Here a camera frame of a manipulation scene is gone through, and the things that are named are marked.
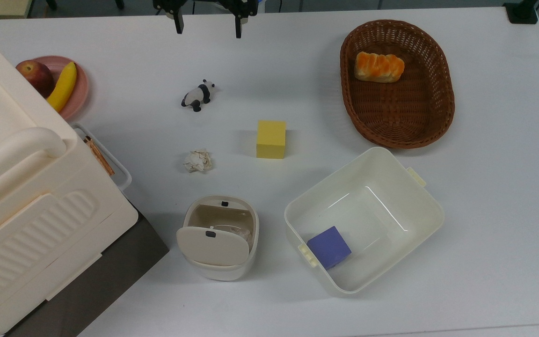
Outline yellow banana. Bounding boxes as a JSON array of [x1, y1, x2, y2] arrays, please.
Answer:
[[46, 62, 78, 113]]

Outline pink plate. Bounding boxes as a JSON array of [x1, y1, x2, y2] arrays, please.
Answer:
[[30, 56, 89, 121]]

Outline red apple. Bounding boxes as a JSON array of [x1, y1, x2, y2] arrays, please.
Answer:
[[15, 59, 56, 99]]

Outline yellow foam cube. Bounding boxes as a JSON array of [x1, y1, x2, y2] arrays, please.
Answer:
[[256, 120, 287, 160]]

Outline panda toy figure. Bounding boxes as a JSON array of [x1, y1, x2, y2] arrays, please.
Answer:
[[181, 79, 216, 112]]

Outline black clamp mount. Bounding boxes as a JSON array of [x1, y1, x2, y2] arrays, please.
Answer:
[[503, 0, 539, 25]]

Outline white plastic bin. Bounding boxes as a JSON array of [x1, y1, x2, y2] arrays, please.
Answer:
[[284, 147, 445, 296]]

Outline orange latch strap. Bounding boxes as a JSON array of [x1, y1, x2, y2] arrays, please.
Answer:
[[83, 136, 116, 177]]

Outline orange glazed bread loaf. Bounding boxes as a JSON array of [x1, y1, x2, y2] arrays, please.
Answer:
[[354, 51, 405, 84]]

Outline cream storage box with handles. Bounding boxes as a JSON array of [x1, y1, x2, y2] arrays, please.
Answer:
[[0, 21, 139, 336]]

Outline white drawer handle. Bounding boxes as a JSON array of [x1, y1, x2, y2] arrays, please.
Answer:
[[72, 123, 132, 192]]

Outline white paper ball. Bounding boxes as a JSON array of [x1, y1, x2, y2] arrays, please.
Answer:
[[183, 149, 214, 173]]

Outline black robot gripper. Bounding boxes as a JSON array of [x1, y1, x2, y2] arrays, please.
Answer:
[[153, 0, 259, 39]]

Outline purple cube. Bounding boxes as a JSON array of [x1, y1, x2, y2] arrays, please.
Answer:
[[307, 226, 352, 270]]

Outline brown wicker basket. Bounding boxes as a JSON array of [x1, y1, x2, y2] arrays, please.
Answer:
[[340, 19, 456, 149]]

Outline cream trash can with lid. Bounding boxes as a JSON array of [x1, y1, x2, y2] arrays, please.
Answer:
[[176, 195, 260, 281]]

